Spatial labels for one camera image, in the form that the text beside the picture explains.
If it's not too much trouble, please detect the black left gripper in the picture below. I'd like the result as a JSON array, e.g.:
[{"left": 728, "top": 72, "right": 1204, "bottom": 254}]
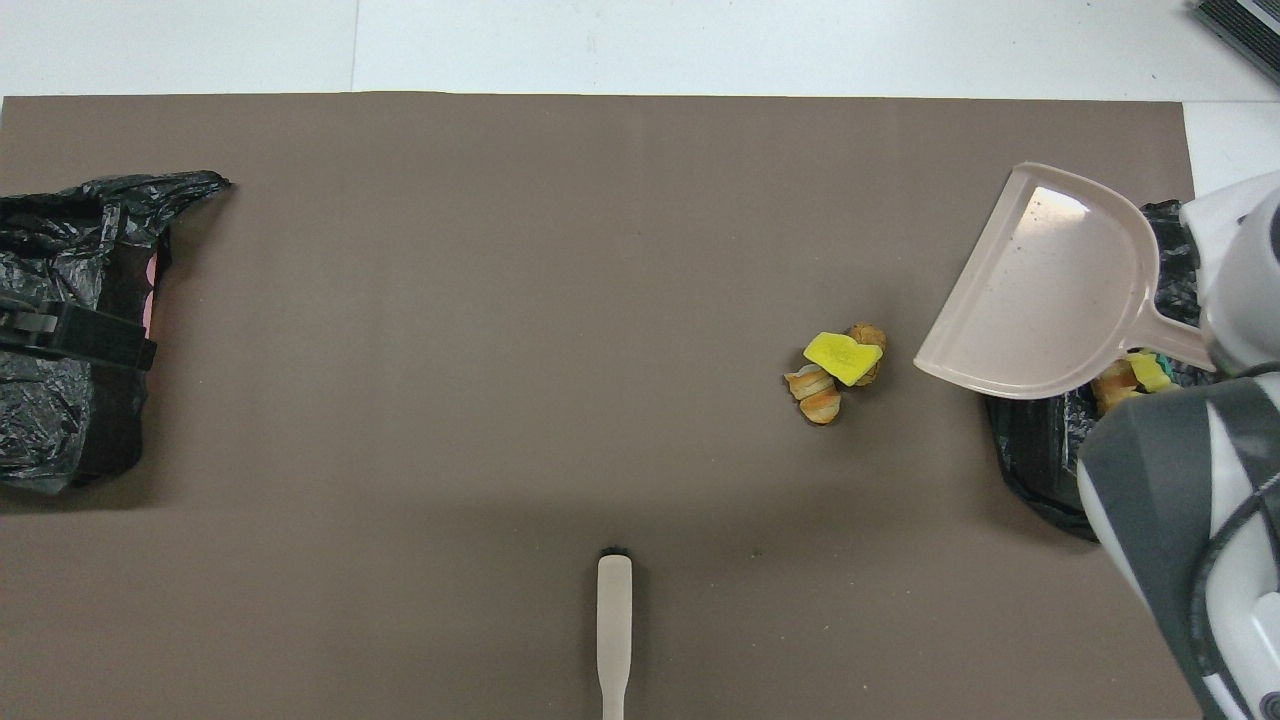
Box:
[{"left": 0, "top": 295, "right": 159, "bottom": 372}]

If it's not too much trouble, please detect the yellow sponge with green pad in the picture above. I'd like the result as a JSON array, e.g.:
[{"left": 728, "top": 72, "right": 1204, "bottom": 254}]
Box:
[{"left": 1128, "top": 350, "right": 1181, "bottom": 394}]

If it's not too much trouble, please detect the crusty bread chunk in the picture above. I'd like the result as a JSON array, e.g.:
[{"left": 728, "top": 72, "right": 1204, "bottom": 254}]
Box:
[{"left": 1092, "top": 360, "right": 1137, "bottom": 414}]

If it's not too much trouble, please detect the black bag lined pink bin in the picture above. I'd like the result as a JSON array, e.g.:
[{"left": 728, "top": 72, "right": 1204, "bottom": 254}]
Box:
[{"left": 0, "top": 170, "right": 233, "bottom": 494}]

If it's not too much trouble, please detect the brown table mat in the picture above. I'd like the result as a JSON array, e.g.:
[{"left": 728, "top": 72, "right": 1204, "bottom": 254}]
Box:
[{"left": 0, "top": 92, "right": 1256, "bottom": 720}]

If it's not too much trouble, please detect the toy croissant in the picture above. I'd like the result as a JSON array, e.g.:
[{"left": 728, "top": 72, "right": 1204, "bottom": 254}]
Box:
[{"left": 783, "top": 364, "right": 843, "bottom": 425}]

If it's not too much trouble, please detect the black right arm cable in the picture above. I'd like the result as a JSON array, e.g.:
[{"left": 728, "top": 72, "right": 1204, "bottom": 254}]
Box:
[{"left": 1190, "top": 470, "right": 1280, "bottom": 720}]

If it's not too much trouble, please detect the beige hand brush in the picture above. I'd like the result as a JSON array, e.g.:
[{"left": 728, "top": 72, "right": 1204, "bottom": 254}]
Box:
[{"left": 597, "top": 546, "right": 633, "bottom": 720}]

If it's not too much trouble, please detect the brown round bread roll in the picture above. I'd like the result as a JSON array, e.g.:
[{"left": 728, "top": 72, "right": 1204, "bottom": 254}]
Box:
[{"left": 846, "top": 322, "right": 888, "bottom": 386}]

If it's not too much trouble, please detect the beige plastic dustpan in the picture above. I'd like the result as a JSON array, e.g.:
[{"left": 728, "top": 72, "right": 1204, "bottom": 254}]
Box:
[{"left": 913, "top": 162, "right": 1216, "bottom": 401}]

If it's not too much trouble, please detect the large yellow sponge piece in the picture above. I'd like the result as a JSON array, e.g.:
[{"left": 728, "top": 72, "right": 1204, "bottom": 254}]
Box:
[{"left": 803, "top": 332, "right": 885, "bottom": 387}]

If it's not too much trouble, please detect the dark ridged object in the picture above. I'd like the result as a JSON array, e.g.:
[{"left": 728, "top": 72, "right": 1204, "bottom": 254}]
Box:
[{"left": 1195, "top": 0, "right": 1280, "bottom": 86}]

